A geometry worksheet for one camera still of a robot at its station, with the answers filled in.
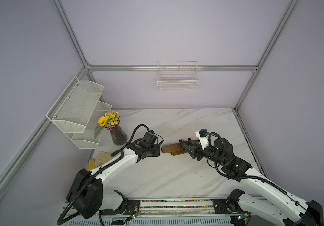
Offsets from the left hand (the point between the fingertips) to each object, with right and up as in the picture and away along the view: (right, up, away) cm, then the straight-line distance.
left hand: (156, 151), depth 85 cm
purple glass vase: (-26, +9, +7) cm, 29 cm away
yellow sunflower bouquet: (-27, +19, -4) cm, 34 cm away
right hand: (+19, +6, -11) cm, 22 cm away
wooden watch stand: (+11, +1, +4) cm, 11 cm away
